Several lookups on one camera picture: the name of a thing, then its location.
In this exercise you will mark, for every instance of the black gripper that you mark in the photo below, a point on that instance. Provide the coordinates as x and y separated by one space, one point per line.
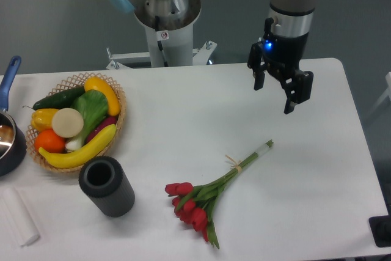
280 57

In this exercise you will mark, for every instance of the red tulip bouquet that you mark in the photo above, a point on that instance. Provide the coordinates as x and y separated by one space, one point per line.
195 204

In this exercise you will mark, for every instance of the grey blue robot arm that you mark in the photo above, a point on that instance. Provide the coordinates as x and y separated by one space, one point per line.
169 24

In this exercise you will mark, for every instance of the purple eggplant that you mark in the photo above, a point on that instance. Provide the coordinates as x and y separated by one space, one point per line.
107 121

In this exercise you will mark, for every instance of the yellow squash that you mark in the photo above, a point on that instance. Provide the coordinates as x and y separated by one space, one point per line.
96 83

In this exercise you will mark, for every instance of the black device at edge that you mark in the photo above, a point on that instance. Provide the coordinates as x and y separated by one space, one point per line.
380 228

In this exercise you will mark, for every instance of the green bok choy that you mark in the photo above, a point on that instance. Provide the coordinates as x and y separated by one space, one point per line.
93 106

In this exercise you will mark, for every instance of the dark grey ribbed vase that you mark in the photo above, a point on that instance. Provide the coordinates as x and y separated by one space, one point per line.
104 182

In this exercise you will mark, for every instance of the green cucumber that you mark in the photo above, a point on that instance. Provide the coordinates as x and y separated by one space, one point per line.
60 100

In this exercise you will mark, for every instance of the yellow banana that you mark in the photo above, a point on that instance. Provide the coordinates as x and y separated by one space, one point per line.
82 155

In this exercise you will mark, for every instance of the orange fruit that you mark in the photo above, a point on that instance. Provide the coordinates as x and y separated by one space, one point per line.
50 141

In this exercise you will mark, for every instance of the yellow bell pepper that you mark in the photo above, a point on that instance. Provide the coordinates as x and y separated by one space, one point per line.
41 119

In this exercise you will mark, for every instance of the white rolled cloth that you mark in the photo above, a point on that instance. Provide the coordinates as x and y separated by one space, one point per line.
23 224

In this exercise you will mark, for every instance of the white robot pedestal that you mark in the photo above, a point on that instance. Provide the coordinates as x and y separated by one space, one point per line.
166 48

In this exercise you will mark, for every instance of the white frame at right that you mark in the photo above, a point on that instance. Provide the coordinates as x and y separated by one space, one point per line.
380 104

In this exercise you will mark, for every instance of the blue handled saucepan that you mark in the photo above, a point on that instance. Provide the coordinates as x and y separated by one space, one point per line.
13 143

